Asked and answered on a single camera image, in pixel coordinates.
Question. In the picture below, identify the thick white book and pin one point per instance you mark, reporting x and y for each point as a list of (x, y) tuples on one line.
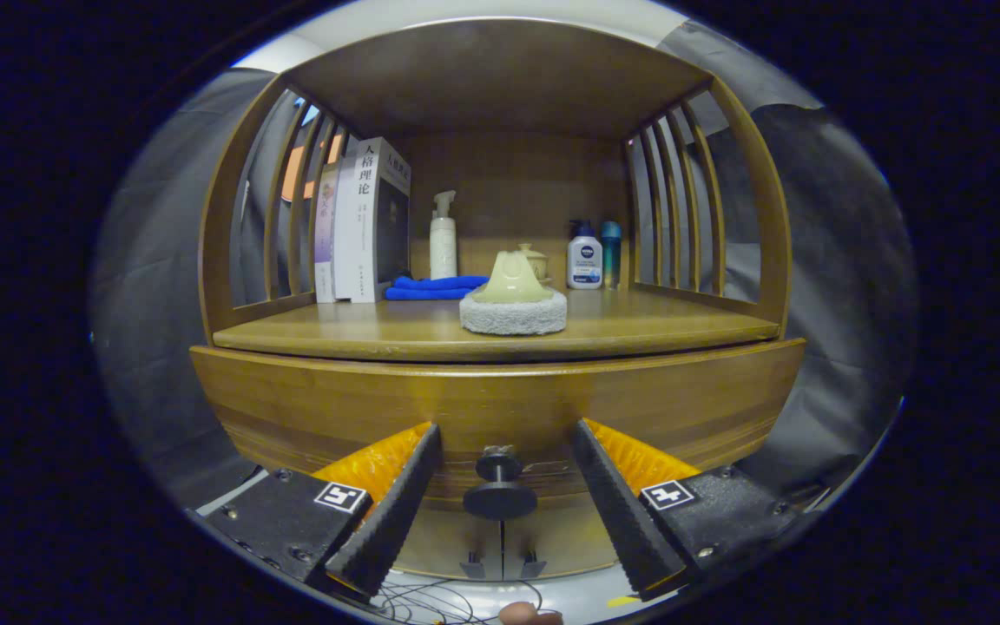
[(361, 234)]

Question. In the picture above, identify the thin pale purple book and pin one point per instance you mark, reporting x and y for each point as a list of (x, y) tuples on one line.
[(325, 234)]

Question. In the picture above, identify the wooden cabinet door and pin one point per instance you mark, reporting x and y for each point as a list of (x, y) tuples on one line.
[(561, 538), (448, 542)]

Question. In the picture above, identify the blue folded cloth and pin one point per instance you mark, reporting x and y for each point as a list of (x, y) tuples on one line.
[(430, 288)]

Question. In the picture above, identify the black round drawer knob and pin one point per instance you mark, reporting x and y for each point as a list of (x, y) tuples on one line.
[(500, 502)]

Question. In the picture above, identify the wooden countertop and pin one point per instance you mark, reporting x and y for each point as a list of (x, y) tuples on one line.
[(378, 330)]

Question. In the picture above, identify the teal slim bottle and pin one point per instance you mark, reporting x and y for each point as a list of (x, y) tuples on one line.
[(611, 256)]

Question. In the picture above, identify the white lotion bottle blue cap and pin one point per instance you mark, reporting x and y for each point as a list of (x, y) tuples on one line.
[(584, 260)]

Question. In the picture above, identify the wooden drawer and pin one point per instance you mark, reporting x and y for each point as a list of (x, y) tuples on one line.
[(335, 399)]

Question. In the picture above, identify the beige lidded teacup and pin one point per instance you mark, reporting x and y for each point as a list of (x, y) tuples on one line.
[(537, 260)]

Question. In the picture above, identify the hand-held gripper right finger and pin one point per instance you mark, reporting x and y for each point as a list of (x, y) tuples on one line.
[(617, 512)]

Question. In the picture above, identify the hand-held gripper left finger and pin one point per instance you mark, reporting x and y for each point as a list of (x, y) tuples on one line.
[(396, 512)]

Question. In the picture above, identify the wooden cabinet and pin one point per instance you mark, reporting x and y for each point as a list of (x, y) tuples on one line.
[(500, 78)]

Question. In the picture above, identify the white pump bottle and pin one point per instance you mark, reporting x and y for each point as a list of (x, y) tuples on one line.
[(443, 252)]

